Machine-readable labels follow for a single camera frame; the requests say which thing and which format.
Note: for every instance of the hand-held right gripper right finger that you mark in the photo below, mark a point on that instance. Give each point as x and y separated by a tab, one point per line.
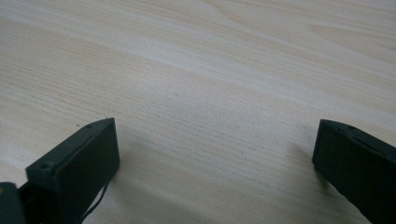
358	165

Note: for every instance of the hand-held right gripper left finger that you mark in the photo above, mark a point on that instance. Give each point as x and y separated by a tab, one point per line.
79	165

